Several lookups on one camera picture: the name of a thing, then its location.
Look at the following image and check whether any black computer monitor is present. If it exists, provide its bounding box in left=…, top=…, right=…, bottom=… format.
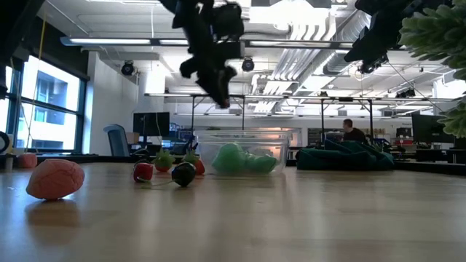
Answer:
left=411, top=113, right=456, bottom=144
left=132, top=111, right=171, bottom=138

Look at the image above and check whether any artificial green spiky plant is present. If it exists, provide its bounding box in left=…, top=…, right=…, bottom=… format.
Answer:
left=398, top=0, right=466, bottom=139

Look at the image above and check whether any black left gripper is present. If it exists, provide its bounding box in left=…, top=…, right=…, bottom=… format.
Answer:
left=159, top=0, right=245, bottom=109

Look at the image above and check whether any clear plastic tupperware container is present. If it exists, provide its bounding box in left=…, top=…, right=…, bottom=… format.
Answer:
left=194, top=130, right=292, bottom=176

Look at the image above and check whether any long green toy pepper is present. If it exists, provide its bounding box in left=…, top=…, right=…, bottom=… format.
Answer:
left=244, top=153, right=279, bottom=175

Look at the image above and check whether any person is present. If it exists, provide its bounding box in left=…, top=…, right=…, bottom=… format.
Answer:
left=341, top=118, right=368, bottom=143

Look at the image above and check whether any pink toy fruit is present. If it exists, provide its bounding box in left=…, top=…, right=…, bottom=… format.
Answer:
left=25, top=159, right=86, bottom=202
left=16, top=152, right=39, bottom=170

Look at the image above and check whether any red cherry with green stem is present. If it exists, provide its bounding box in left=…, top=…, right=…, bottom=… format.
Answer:
left=133, top=162, right=174, bottom=188

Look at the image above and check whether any white and black office chair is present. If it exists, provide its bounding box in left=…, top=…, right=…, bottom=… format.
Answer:
left=102, top=124, right=131, bottom=158

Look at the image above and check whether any red toy strawberry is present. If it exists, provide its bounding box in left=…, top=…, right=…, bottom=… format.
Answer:
left=181, top=149, right=206, bottom=176
left=151, top=148, right=176, bottom=173

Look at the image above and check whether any dark green cloth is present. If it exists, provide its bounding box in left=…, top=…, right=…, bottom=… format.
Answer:
left=295, top=139, right=395, bottom=172

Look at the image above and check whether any bright green toy lime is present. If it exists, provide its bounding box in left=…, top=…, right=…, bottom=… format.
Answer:
left=211, top=142, right=249, bottom=175

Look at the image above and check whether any black toy cherry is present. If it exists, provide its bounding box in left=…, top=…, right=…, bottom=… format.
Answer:
left=171, top=162, right=197, bottom=188

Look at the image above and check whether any large window black frame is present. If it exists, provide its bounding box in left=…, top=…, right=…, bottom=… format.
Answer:
left=0, top=54, right=87, bottom=154

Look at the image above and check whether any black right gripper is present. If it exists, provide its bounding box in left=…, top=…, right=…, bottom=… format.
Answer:
left=344, top=0, right=406, bottom=75

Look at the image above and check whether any long ceiling light bar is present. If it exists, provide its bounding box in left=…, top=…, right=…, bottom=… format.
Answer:
left=60, top=36, right=325, bottom=48

